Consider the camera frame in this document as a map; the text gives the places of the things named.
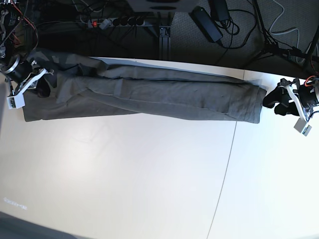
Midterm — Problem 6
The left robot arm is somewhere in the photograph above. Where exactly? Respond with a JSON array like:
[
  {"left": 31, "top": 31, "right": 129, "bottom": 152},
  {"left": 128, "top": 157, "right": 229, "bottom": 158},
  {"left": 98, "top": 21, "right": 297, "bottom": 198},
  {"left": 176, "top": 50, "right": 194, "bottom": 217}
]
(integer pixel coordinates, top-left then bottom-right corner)
[{"left": 263, "top": 75, "right": 319, "bottom": 120}]

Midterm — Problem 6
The aluminium frame post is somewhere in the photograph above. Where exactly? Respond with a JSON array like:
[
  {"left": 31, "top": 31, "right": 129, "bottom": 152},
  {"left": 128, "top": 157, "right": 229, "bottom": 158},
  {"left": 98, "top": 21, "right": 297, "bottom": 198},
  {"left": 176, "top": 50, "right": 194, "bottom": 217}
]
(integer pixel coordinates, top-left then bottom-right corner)
[{"left": 145, "top": 12, "right": 174, "bottom": 61}]

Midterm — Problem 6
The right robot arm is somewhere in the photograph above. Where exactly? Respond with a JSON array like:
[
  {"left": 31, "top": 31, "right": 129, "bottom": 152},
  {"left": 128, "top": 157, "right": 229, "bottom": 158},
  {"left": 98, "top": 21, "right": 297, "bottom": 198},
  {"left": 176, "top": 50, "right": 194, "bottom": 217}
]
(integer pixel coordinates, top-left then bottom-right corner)
[{"left": 0, "top": 0, "right": 54, "bottom": 98}]

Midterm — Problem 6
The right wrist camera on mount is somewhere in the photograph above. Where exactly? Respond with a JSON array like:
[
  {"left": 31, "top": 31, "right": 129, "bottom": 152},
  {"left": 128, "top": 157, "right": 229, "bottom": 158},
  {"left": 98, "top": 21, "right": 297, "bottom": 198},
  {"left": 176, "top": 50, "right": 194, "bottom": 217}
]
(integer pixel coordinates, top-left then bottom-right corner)
[{"left": 6, "top": 68, "right": 54, "bottom": 110}]

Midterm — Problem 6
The black power strip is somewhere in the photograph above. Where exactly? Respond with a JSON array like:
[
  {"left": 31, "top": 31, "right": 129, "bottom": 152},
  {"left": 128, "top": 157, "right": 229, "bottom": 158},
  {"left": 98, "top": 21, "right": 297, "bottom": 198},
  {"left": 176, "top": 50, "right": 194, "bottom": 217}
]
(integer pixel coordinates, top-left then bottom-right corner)
[{"left": 87, "top": 16, "right": 146, "bottom": 30}]

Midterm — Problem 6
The black tripod stand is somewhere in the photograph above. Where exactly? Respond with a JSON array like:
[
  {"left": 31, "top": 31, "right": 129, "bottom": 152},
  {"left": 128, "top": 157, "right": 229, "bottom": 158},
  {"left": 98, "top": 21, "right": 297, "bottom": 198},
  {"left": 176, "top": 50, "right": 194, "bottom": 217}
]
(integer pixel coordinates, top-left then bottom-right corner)
[{"left": 242, "top": 0, "right": 319, "bottom": 77}]

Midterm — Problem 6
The grey cable on floor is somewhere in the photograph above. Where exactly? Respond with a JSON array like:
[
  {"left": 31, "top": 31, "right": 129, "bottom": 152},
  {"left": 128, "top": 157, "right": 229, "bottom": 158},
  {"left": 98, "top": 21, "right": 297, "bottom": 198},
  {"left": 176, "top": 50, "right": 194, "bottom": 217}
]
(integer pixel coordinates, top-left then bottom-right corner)
[{"left": 268, "top": 0, "right": 319, "bottom": 67}]

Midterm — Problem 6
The black power adapter brick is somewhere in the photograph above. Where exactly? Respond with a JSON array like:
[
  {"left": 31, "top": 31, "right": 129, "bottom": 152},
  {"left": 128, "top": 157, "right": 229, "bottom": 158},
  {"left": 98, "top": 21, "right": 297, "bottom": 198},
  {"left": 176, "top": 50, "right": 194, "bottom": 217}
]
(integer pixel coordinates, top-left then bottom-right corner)
[{"left": 190, "top": 6, "right": 223, "bottom": 43}]

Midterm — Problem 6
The grey green T-shirt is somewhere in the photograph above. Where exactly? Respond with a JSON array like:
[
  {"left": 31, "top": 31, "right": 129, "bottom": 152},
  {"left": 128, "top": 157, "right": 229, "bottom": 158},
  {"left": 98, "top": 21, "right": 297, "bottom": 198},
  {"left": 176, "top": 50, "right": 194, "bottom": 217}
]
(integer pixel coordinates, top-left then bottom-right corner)
[{"left": 23, "top": 49, "right": 267, "bottom": 123}]

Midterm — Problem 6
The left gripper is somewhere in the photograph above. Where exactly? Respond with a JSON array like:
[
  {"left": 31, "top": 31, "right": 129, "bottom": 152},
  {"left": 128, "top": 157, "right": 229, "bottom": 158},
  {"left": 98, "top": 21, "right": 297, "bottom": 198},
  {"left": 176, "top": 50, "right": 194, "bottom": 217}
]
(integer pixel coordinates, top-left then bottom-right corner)
[{"left": 263, "top": 79, "right": 319, "bottom": 116}]

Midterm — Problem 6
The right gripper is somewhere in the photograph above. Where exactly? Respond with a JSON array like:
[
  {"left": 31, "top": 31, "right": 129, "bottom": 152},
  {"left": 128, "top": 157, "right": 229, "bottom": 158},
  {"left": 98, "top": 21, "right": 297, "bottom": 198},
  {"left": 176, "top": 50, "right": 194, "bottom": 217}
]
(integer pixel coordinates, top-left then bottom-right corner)
[{"left": 0, "top": 56, "right": 57, "bottom": 98}]

